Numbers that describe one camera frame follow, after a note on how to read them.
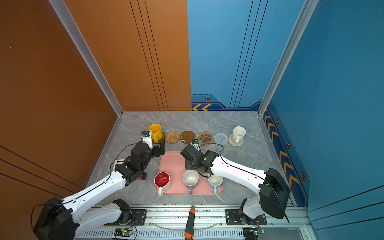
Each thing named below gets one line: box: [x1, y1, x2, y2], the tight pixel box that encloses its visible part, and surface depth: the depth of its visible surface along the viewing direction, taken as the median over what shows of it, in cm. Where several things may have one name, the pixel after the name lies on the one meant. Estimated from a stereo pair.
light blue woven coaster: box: [213, 132, 229, 146], surface depth 107 cm
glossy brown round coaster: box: [180, 130, 196, 144], surface depth 107 cm
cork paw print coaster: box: [197, 131, 214, 146], surface depth 107 cm
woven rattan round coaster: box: [165, 131, 180, 144], surface depth 107 cm
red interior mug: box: [154, 171, 172, 196], surface depth 81 cm
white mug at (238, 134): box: [232, 126, 247, 144], surface depth 98 cm
